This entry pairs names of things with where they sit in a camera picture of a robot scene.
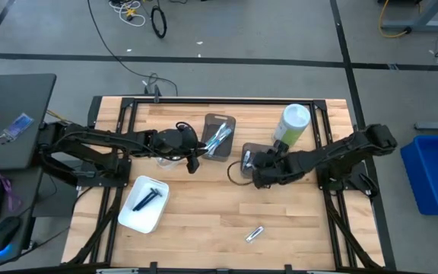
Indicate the white plastic bin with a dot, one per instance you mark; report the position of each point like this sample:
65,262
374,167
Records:
143,222

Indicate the smoky grey wide bin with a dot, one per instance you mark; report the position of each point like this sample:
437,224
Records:
249,146

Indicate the black aluminium table frame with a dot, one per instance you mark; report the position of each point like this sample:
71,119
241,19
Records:
223,101

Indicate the black desk top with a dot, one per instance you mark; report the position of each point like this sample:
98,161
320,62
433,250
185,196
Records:
13,114

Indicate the grey metal stand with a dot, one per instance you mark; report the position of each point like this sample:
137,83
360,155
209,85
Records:
416,26

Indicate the blue badge card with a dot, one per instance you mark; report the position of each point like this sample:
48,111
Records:
19,125

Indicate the smoky grey narrow bin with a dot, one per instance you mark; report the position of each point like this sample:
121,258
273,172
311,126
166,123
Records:
226,152

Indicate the blue plastic tote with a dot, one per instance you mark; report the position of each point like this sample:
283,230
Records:
435,175

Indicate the blue white toothbrush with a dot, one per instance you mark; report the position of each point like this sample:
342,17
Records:
219,146
222,137
219,131

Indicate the white green wipes canister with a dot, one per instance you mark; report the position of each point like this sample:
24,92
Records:
291,125

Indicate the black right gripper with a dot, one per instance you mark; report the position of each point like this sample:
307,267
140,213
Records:
274,167

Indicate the white blue toothpaste tube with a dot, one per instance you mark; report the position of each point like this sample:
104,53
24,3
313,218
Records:
246,160

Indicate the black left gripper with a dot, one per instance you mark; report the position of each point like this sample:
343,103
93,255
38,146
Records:
173,142

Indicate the dark grey desk panel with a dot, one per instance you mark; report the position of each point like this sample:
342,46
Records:
25,198

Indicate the black computer mouse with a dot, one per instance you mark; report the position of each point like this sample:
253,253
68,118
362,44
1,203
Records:
4,234

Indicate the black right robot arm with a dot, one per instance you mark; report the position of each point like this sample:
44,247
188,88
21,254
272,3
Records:
340,150

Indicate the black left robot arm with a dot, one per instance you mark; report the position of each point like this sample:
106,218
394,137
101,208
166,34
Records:
101,137

